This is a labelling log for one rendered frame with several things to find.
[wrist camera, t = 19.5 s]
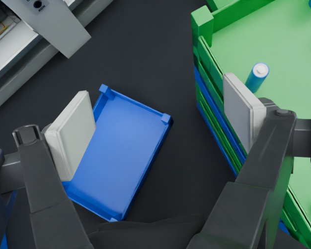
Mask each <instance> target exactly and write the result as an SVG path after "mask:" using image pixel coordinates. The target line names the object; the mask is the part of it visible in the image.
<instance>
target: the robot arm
mask: <svg viewBox="0 0 311 249"><path fill-rule="evenodd" d="M223 93H224V113H225V115H226V116H227V118H228V120H229V122H230V124H231V125H232V127H233V129H234V131H235V132H236V134H237V136H238V138H239V140H240V141H241V143H242V145H243V147H244V149H245V150H246V153H247V154H248V156H247V158H246V160H245V162H244V164H243V166H242V168H241V170H240V172H239V174H238V176H237V178H236V180H235V182H227V183H226V185H225V186H224V188H223V190H222V192H221V194H220V196H219V198H218V200H217V202H216V204H215V206H214V208H213V209H212V211H211V213H210V215H209V217H208V219H207V220H206V221H204V216H203V213H197V214H186V215H177V216H174V217H170V218H167V219H163V220H160V221H156V222H152V223H144V222H133V221H116V222H105V223H99V225H98V228H97V231H96V232H93V233H90V234H88V235H87V234H86V232H85V229H84V227H83V225H82V223H81V220H80V218H79V216H78V214H77V211H76V209H75V207H74V205H73V203H72V200H71V199H69V198H68V196H67V193H66V191H65V189H64V186H63V184H62V182H65V181H71V179H72V178H73V176H74V174H75V172H76V170H77V167H78V165H79V163H80V161H81V159H82V157H83V155H84V153H85V150H86V148H87V146H88V144H89V142H90V140H91V138H92V136H93V134H94V131H95V129H96V123H95V119H94V115H93V111H92V106H91V102H90V97H89V93H88V92H87V91H86V90H85V91H79V92H78V93H77V95H76V96H75V97H74V98H73V99H72V101H71V102H70V103H69V104H68V105H67V107H66V108H65V109H64V110H63V111H62V113H61V114H60V115H59V116H58V118H57V119H56V120H55V121H54V122H53V123H51V124H49V125H47V126H46V127H45V128H44V129H43V130H42V131H40V129H39V126H38V125H37V124H29V125H25V126H22V127H19V128H17V129H16V130H14V131H13V133H12V134H13V137H14V140H15V142H16V145H17V148H18V152H15V153H11V154H7V155H3V152H2V149H0V246H1V243H2V240H3V237H4V233H5V230H6V227H7V224H8V221H9V218H10V215H11V211H12V208H13V205H14V202H15V199H16V196H17V189H20V188H24V187H26V191H27V195H28V200H29V205H30V210H31V214H29V215H30V220H31V225H32V230H33V235H34V240H35V245H36V249H273V246H274V242H275V237H276V233H277V229H278V225H279V221H280V217H281V212H282V208H283V204H284V200H285V196H286V191H287V187H288V183H289V179H290V175H291V174H293V168H294V157H302V158H311V119H298V118H296V117H297V114H296V113H295V112H294V111H291V110H286V109H280V108H279V107H278V106H277V105H276V104H275V103H274V102H273V101H272V100H271V99H268V98H265V97H261V98H257V97H256V96H255V95H254V94H253V93H252V92H251V91H250V90H249V89H248V88H247V87H246V86H245V85H244V84H243V83H242V82H241V81H240V80H239V79H238V78H237V76H236V75H235V74H233V73H232V72H230V73H224V75H223Z"/></svg>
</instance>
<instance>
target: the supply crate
mask: <svg viewBox="0 0 311 249"><path fill-rule="evenodd" d="M309 1H310V0H234V1H232V2H230V3H228V4H227V5H225V6H223V7H221V8H219V9H217V10H215V11H214V12H212V13H210V11H209V9H208V8H207V6H203V7H201V8H199V9H197V10H195V11H193V12H192V13H191V22H192V39H193V45H194V47H195V48H196V50H197V52H198V54H199V55H200V57H201V59H202V61H203V62H204V64H205V66H206V68H207V69H208V71H209V73H210V75H211V77H212V78H213V80H214V82H215V84H216V85H217V87H218V89H219V90H220V92H221V94H222V96H223V97H224V93H223V75H224V73H230V72H232V73H233V74H235V75H236V76H237V78H238V79H239V80H240V81H241V82H242V83H243V84H245V82H246V80H247V78H248V76H249V74H250V72H251V70H252V68H253V66H254V65H255V64H256V63H259V62H263V63H265V64H267V65H268V67H269V69H270V71H269V74H268V75H267V77H266V78H265V80H264V81H263V83H262V84H261V86H260V87H259V89H258V90H257V91H256V92H255V93H253V94H254V95H255V96H256V97H257V98H261V97H265V98H268V99H271V100H272V101H273V102H274V103H275V104H276V105H277V106H278V107H279V108H280V109H286V110H291V111H294V112H295V113H296V114H297V118H298V119H311V7H310V6H309ZM284 204H285V206H286V207H287V209H288V211H289V213H290V214H291V216H292V218H293V220H294V221H295V223H296V225H297V227H298V228H299V230H300V232H301V234H302V235H303V237H304V239H305V241H306V242H307V244H308V246H309V248H310V249H311V158H302V157H294V168H293V174H291V175H290V179H289V183H288V187H287V191H286V196H285V200H284Z"/></svg>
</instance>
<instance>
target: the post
mask: <svg viewBox="0 0 311 249"><path fill-rule="evenodd" d="M1 1H2V2H3V3H5V4H6V5H7V6H8V7H9V8H10V9H11V10H13V11H14V12H15V13H16V14H17V15H18V16H20V17H21V18H22V19H23V20H24V21H25V22H27V23H28V24H29V25H30V26H31V27H32V28H33V29H35V30H36V31H37V32H38V33H39V34H40V35H42V36H43V37H44V38H45V39H46V40H47V41H49V42H50V43H51V44H52V45H53V46H54V47H55V48H57V49H58V50H59V51H60V52H61V53H62V54H64V55H65V56H66V57H67V58H68V59H69V58H70V57H71V56H72V55H73V54H74V53H75V52H76V51H77V50H79V49H80V48H81V47H82V46H83V45H84V44H85V43H86V42H87V41H88V40H89V39H90V38H91V36H90V34H89V33H88V32H87V31H86V29H85V28H84V27H83V26H82V24H81V23H80V22H79V21H78V20H77V19H76V17H75V16H74V15H73V14H72V12H71V11H70V10H69V9H68V7H67V6H66V5H65V4H64V2H63V1H62V0H47V1H48V2H49V5H48V6H47V7H46V8H45V9H44V10H43V11H42V12H41V13H40V14H39V15H38V16H36V15H35V14H34V13H33V12H32V11H31V10H30V9H29V8H28V7H27V6H26V5H25V4H24V3H23V2H22V1H20V0H1Z"/></svg>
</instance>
